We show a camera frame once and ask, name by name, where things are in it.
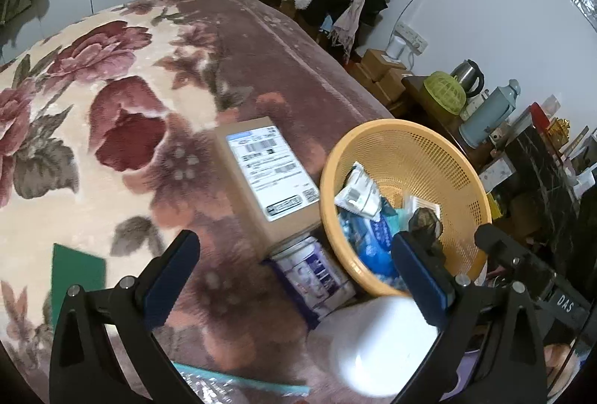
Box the dark mesh net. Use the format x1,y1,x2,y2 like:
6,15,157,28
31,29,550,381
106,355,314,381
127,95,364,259
408,207,444,256

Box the white grey packet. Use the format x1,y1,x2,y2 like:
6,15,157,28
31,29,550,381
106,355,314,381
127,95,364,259
333,162,389,223

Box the dark marble pattern cabinet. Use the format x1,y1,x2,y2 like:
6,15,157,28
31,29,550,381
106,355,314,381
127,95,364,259
504,124,584,246

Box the cotton swab pack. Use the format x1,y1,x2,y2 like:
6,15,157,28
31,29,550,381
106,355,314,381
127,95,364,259
403,195,441,223

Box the blue plastic packet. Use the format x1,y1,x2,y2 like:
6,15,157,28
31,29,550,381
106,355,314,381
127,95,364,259
338,199,402,288

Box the brown cardboard box white label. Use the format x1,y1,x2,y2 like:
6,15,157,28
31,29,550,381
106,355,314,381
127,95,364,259
213,116,327,258

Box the steel electric kettle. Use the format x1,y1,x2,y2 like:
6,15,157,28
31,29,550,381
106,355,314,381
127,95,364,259
450,59,486,99

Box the small cardboard box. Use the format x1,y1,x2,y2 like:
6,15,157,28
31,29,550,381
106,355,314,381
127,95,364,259
373,68,413,104
347,63,374,92
361,48,406,81

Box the yellow plastic basket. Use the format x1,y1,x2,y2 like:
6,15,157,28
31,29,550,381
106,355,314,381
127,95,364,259
319,119,493,297

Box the green card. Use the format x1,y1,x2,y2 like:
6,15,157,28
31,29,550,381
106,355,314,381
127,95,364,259
50,243,107,328

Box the white power strip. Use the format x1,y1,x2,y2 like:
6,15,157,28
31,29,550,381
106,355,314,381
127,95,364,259
394,21,429,55

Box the brown wooden side table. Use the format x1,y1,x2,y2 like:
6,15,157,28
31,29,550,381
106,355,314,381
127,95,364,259
389,75,495,162

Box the white round object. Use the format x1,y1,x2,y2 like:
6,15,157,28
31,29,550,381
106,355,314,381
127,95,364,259
328,296,441,398

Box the grey blue thermos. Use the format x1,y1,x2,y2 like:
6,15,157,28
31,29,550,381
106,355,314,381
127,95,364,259
458,79,521,148

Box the teal plastic packet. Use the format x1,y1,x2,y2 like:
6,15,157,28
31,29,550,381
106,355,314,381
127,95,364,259
380,198,411,230

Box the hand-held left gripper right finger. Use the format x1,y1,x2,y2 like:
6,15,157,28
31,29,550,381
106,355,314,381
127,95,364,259
391,231,547,404

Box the green dome basket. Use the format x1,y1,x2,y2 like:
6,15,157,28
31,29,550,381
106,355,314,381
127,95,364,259
422,71,467,116

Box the blue white tissue pack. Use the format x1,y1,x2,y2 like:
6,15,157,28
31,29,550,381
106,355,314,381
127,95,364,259
261,232,357,330

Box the clear zip bag teal strip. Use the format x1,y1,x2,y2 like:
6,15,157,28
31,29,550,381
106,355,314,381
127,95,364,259
170,360,311,404

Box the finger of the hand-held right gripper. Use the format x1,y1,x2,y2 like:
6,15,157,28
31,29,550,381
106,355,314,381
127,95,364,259
475,222,556,288

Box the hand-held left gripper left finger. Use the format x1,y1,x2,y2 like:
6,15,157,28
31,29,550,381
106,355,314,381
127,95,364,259
48,229,202,404

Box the floral plush blanket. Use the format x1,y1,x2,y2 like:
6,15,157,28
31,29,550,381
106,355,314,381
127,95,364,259
0,0,402,404

